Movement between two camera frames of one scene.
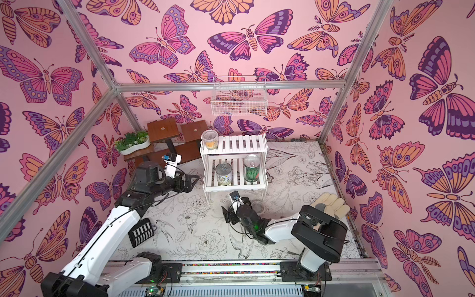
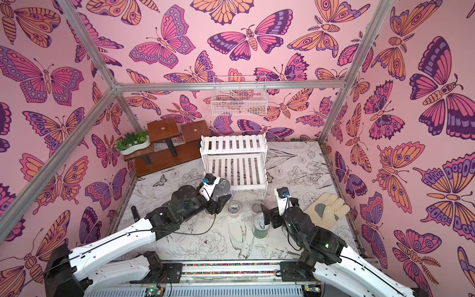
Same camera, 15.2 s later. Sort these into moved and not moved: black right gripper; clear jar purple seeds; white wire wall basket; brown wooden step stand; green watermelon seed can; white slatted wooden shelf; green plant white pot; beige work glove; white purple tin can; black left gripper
Moved: green watermelon seed can; black left gripper; white purple tin can; black right gripper; clear jar purple seeds
Not moved: brown wooden step stand; white slatted wooden shelf; beige work glove; white wire wall basket; green plant white pot
